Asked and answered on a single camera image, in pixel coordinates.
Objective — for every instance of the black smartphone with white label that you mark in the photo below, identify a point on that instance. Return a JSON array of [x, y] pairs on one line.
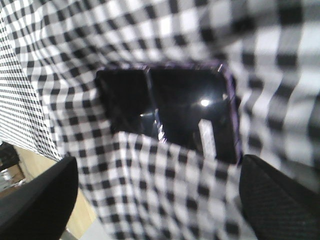
[[190, 105]]

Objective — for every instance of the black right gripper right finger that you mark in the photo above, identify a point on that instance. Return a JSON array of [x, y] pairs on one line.
[[276, 206]]

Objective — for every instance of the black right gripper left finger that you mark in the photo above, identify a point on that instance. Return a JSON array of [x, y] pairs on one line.
[[41, 209]]

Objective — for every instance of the black white checkered bed sheet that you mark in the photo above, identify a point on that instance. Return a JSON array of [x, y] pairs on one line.
[[140, 189]]

